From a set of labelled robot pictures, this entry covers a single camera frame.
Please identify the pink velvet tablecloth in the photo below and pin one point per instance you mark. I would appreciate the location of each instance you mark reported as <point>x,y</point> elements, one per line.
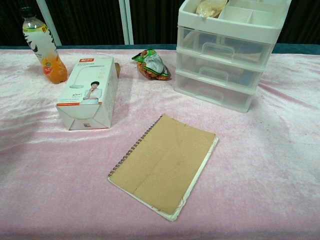
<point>250,175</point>

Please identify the clear drawer with divider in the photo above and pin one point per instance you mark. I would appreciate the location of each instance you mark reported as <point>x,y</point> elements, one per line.
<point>212,48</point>

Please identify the beige plastic bag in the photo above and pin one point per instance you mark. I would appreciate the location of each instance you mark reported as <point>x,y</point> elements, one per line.
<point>210,8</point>

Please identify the brown spiral notebook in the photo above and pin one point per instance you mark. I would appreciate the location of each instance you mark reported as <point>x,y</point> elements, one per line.
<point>162,165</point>

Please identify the clear plastic drawer organizer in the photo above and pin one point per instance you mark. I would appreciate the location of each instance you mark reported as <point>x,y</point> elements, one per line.
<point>225,27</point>

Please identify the small brown object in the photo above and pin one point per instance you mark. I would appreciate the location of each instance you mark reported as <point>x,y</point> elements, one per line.
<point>117,70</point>

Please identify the green orange snack packet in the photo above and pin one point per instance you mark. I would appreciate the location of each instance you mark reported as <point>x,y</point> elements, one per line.
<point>153,65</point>

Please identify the orange juice plastic bottle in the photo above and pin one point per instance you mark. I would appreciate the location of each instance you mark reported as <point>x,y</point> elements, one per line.
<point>47,50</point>

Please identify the slanted white frame pole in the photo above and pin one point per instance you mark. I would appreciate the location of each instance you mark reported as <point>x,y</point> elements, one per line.
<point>48,22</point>

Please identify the upright white frame pole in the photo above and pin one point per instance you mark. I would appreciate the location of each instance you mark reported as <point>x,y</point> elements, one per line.
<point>126,22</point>

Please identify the white desk lamp box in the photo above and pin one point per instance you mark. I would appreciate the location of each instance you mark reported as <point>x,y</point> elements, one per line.
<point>87,100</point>

